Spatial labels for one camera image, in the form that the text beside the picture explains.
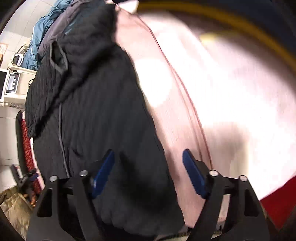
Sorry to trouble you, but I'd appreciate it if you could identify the teal and grey jacket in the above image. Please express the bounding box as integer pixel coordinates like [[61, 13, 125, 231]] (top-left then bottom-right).
[[21, 0, 77, 71]]

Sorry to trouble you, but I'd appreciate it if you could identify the black quilted puffer jacket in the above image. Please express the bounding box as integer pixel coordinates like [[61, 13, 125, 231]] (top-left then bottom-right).
[[25, 4, 184, 237]]

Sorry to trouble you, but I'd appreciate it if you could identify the navy blue yellow-trimmed cushion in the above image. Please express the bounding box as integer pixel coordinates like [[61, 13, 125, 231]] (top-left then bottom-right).
[[138, 1, 295, 70]]

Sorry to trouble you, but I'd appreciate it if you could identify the red patterned black cloth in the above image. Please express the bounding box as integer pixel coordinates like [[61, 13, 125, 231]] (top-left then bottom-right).
[[16, 109, 43, 195]]

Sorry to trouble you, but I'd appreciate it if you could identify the red blanket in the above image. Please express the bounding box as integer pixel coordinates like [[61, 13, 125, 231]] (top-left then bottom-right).
[[261, 177, 296, 230]]

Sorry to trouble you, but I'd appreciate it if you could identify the pink polka dot bed sheet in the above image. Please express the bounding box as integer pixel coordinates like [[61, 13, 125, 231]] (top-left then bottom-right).
[[116, 1, 295, 227]]

